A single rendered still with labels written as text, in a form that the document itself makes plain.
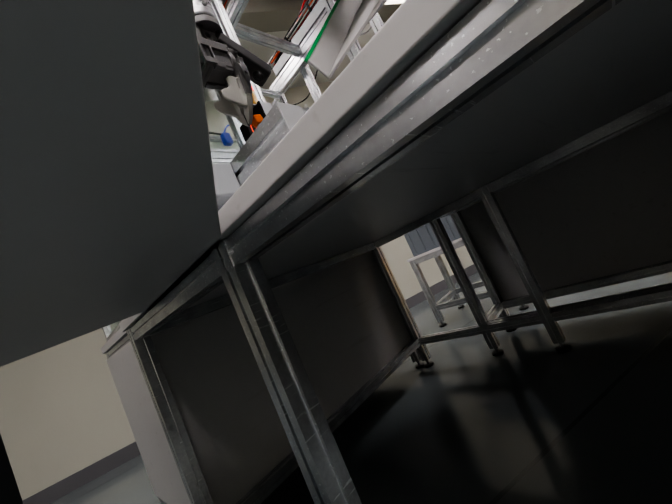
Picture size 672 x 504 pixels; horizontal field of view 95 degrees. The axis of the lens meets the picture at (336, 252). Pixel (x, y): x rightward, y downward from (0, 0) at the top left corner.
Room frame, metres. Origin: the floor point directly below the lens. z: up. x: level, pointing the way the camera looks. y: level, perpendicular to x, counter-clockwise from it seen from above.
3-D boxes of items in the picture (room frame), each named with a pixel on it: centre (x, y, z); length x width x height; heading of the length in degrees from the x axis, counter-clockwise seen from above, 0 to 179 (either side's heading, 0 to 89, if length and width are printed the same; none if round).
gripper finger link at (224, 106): (0.58, 0.08, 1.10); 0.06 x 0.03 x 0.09; 137
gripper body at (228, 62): (0.56, 0.07, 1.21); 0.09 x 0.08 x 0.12; 137
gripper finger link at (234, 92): (0.56, 0.05, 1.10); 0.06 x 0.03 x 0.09; 137
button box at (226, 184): (0.54, 0.20, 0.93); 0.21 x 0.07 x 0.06; 47
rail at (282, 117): (0.72, 0.30, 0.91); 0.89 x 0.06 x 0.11; 47
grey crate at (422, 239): (2.57, -0.95, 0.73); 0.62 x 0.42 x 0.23; 47
